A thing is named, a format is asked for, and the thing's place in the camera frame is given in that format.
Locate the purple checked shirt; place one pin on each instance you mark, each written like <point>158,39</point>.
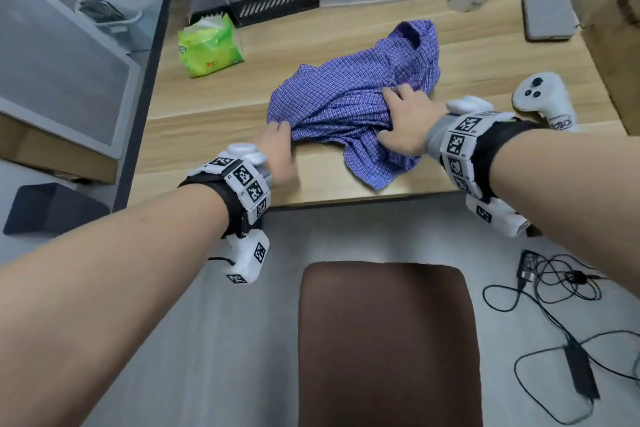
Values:
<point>350,101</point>

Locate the white right wrist tracker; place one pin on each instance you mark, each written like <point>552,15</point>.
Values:
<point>462,146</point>

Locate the flat cardboard sheet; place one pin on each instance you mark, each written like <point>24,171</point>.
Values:
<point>55,156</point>

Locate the grey framed panel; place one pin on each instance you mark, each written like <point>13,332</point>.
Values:
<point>55,66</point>

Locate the person's left forearm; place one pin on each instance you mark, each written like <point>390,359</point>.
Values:
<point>100,301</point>

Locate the green tissue packet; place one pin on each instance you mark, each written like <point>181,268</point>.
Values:
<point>210,46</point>

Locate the person's right forearm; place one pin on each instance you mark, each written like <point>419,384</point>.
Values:
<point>575,176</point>

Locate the person's right thumb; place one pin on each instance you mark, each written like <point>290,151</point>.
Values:
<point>392,139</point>

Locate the brown cardboard box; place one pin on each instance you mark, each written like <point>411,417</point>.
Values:
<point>607,16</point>

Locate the white left wrist tracker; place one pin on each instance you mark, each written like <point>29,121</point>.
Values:
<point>247,181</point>

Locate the white bin with bag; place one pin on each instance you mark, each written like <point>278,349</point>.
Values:
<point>107,16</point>

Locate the person's left hand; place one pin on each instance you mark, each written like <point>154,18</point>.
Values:
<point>280,161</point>

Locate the white game controller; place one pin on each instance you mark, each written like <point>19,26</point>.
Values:
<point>542,96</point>

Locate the person's right hand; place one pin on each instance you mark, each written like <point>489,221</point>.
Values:
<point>412,124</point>

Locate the small black usb hub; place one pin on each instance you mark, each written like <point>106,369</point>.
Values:
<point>528,267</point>

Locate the dark grey floor box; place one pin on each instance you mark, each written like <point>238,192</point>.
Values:
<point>47,209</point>

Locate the person's left fingers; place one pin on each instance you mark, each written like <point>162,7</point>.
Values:
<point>279,131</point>

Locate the grey smartphone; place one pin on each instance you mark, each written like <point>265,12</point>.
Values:
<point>547,6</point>

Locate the black power adapter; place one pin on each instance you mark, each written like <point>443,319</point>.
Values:
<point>582,371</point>

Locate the brown chair seat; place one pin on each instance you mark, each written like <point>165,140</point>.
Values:
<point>387,346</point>

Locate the white wrist tracker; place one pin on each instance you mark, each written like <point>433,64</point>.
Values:
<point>462,146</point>
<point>247,181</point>

